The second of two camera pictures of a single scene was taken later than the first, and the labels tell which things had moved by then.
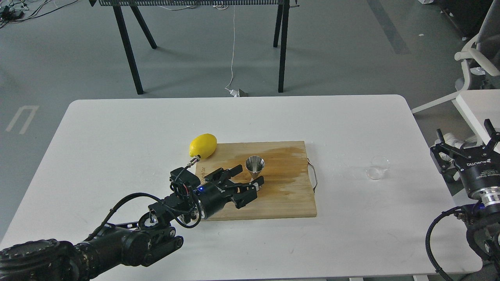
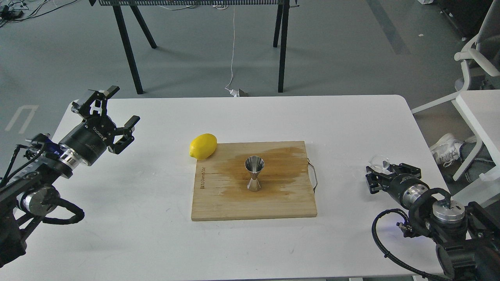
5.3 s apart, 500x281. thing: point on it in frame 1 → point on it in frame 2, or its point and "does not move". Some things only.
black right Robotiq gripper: (479, 170) → (402, 185)
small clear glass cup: (379, 164) does not move
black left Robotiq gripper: (212, 194) → (90, 139)
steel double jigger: (254, 164) does not move
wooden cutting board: (288, 191) does not move
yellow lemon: (204, 145) does not move
